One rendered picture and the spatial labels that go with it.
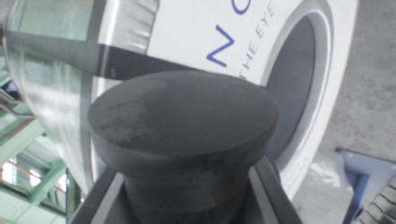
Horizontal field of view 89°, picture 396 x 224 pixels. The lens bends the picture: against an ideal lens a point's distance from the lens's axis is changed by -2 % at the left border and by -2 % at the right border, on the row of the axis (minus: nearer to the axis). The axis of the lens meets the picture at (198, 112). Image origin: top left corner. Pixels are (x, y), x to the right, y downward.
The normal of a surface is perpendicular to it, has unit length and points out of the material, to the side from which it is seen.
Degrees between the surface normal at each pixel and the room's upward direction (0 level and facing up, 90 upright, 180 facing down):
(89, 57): 48
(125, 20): 89
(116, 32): 90
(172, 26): 90
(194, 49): 90
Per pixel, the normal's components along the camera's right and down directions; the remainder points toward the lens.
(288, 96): -0.68, 0.00
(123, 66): 0.68, 0.28
